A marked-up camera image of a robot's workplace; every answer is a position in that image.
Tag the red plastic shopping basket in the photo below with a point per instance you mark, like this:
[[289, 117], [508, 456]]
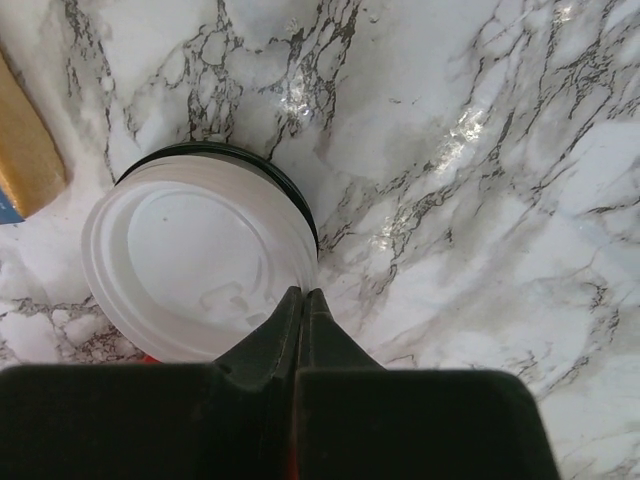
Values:
[[148, 360]]

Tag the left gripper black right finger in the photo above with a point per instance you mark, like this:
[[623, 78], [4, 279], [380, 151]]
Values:
[[356, 420]]

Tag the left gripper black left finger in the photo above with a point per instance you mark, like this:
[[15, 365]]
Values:
[[226, 419]]

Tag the blue and tan small box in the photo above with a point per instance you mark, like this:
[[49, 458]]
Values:
[[32, 172]]

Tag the white plastic cup lid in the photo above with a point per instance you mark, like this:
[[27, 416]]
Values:
[[189, 255]]

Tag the stack of white cup lids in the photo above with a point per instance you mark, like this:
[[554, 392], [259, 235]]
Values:
[[224, 151]]

